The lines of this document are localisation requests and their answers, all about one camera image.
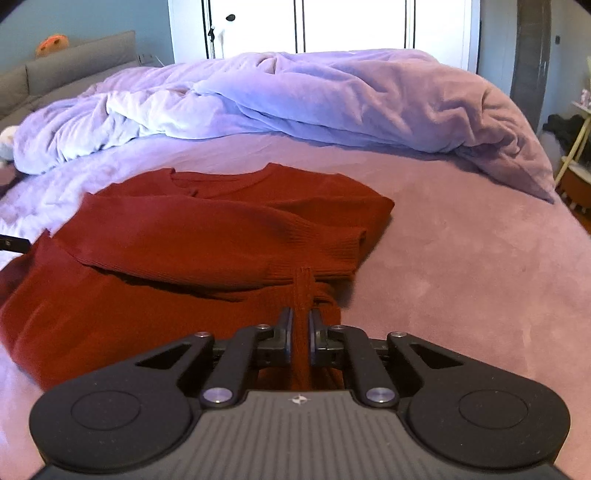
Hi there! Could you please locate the grey vertical panel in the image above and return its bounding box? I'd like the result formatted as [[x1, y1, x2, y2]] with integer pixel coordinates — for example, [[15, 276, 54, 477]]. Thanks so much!
[[510, 0, 553, 134]]

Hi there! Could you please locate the lilac duvet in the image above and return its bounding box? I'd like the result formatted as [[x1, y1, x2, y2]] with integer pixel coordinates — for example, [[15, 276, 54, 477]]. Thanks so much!
[[13, 48, 557, 204]]

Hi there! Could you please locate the orange plush toy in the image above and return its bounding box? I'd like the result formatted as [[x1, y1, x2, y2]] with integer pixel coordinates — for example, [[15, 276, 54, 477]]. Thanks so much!
[[36, 34, 70, 58]]

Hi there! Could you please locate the red knit cardigan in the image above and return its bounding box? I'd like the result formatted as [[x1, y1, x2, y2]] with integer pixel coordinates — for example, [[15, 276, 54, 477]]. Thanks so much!
[[0, 162, 395, 393]]

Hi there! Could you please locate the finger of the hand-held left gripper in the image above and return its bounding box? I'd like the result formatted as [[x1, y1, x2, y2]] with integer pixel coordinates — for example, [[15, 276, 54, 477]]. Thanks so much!
[[0, 234, 29, 254]]

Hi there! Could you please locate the pink bed sheet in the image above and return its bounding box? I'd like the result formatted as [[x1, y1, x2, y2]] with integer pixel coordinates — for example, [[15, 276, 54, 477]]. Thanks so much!
[[0, 134, 591, 480]]

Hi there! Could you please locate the white wardrobe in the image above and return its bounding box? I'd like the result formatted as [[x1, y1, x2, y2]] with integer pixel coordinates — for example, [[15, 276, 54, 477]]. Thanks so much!
[[167, 0, 483, 75]]

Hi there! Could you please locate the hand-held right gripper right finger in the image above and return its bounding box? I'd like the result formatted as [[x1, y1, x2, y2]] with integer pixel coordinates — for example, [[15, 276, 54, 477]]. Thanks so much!
[[308, 306, 463, 411]]

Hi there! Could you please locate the yellow side table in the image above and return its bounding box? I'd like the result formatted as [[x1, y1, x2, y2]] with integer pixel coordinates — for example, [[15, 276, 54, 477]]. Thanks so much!
[[554, 99, 591, 213]]

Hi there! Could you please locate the white plush toy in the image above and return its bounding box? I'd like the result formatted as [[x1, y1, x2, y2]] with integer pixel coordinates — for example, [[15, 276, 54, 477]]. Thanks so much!
[[0, 127, 19, 161]]

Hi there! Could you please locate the dark clothes pile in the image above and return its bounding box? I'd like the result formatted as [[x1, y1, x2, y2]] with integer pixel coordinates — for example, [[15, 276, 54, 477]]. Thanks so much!
[[542, 113, 587, 147]]

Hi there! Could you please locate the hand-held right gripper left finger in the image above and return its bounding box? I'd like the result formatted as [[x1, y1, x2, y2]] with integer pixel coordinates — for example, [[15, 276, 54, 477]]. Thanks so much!
[[134, 306, 295, 411]]

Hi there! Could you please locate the grey sofa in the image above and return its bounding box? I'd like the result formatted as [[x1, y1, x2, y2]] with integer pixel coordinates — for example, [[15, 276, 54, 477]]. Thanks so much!
[[0, 30, 162, 123]]

